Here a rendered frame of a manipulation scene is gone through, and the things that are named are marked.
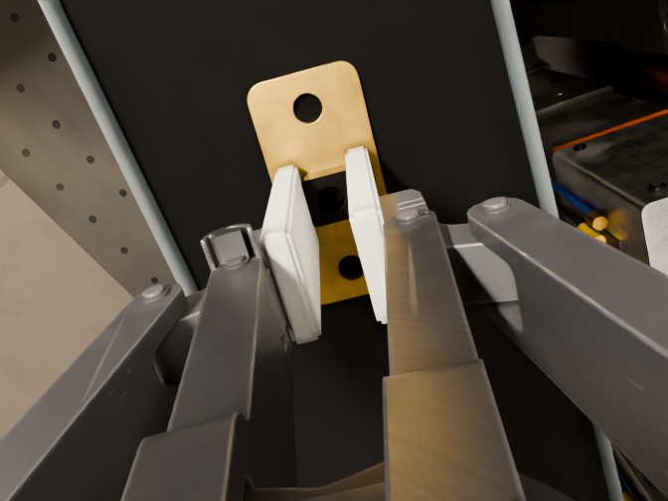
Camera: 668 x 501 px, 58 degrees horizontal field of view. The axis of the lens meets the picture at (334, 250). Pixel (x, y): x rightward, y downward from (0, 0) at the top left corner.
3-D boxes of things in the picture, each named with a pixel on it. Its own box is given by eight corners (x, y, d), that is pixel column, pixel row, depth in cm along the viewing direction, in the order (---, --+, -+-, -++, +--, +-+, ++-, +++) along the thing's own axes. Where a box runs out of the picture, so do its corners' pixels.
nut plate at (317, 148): (407, 280, 23) (412, 294, 22) (310, 304, 23) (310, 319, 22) (353, 56, 20) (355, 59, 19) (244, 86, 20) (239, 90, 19)
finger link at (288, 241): (322, 340, 15) (293, 347, 15) (319, 243, 22) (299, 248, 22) (288, 231, 14) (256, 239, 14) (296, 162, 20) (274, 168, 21)
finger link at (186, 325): (283, 358, 13) (154, 390, 13) (291, 268, 18) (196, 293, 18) (262, 298, 13) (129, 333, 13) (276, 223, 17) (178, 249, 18)
